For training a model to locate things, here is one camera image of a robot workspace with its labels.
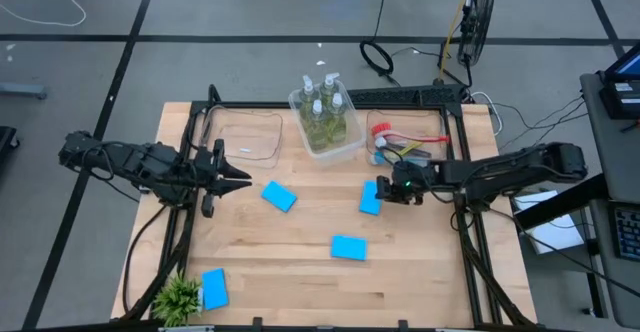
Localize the grey dish brush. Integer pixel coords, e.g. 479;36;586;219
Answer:
374;136;432;158

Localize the monitor with blue screen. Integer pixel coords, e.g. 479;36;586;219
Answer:
599;41;640;121

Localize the blue dish brush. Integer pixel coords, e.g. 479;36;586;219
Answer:
368;151;432;168

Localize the clear tall plastic bin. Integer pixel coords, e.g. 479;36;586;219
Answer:
288;85;367;167

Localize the black floor fan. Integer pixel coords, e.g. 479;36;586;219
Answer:
457;0;497;88

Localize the black perforated metal plate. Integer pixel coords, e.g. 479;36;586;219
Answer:
347;85;464;104

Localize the black metal table frame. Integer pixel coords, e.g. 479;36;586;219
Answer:
119;84;539;329

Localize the clear low plastic bin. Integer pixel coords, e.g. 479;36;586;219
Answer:
199;104;285;171
366;108;451;169

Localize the white paper sheet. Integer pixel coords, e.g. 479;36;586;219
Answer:
514;190;585;256

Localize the lime green dish brush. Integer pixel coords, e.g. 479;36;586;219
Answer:
398;140;425;156

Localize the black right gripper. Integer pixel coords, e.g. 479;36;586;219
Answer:
375;164;436;207

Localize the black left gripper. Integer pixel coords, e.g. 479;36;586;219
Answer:
192;139;254;218

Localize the red dish brush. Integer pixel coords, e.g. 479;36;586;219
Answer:
370;122;450;146

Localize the small green potted plant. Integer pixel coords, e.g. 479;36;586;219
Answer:
152;271;204;328

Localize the black keyboard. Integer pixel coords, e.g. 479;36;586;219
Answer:
612;204;640;263

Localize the yellow hanging cable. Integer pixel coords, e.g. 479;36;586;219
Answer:
438;0;476;83

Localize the yellow-green soap pump bottle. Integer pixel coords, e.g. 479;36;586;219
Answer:
305;99;329;152
319;71;342;108
298;74;317;118
327;91;350;144

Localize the grey side desk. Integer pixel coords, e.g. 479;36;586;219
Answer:
579;71;640;331

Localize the black floor cable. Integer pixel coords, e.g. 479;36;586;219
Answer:
358;0;397;81

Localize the white looped cable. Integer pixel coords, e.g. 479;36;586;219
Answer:
471;90;504;137

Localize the blue rectangular sponge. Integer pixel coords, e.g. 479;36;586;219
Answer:
260;180;299;214
358;180;385;217
330;234;369;263
200;267;231;312

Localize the grey metal table foot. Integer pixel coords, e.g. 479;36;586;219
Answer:
0;82;49;101

